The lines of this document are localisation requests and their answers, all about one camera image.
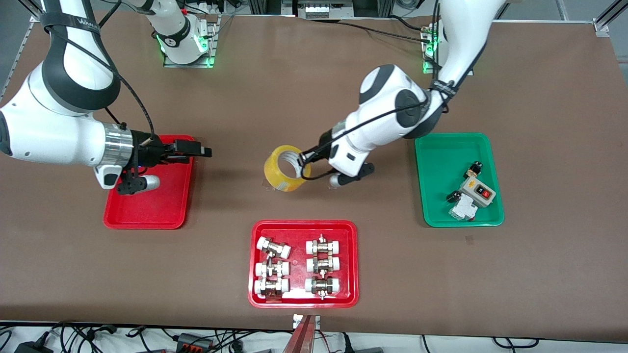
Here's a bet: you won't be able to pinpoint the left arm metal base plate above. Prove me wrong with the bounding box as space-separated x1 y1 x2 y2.
423 25 474 76

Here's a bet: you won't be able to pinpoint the green plastic tray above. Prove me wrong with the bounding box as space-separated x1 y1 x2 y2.
415 132 505 228

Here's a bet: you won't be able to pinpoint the white power strip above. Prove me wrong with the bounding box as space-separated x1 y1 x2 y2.
297 0 355 19

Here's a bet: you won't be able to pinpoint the black power adapter red plugs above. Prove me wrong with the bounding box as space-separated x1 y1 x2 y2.
177 332 214 352

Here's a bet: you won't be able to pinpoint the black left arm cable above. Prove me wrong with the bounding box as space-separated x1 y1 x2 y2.
299 0 491 182

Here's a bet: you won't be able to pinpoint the metal pipe fitting white caps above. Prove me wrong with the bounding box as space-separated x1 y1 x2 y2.
254 278 290 300
306 255 340 274
306 234 341 255
255 260 290 278
305 276 340 300
257 236 291 259

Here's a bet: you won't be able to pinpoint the red tray holding fittings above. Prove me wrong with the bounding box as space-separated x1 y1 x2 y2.
248 220 359 309

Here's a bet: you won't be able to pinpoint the black cable on table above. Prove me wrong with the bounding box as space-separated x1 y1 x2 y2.
339 20 433 43

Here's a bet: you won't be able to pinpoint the yellow transparent tape roll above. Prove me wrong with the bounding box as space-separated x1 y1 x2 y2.
264 145 312 193

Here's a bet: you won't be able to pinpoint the grey switch box red button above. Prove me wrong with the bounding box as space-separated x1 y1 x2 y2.
459 176 497 209

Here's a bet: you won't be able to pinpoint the red aluminium bar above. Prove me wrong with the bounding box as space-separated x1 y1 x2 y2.
282 315 314 353

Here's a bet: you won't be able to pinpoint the empty-style red plastic tray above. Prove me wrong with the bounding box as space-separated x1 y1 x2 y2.
103 135 196 230

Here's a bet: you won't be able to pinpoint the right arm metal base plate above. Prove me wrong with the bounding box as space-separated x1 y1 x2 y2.
163 15 217 68

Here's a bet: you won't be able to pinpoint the white circuit breaker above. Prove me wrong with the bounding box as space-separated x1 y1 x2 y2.
449 194 479 222

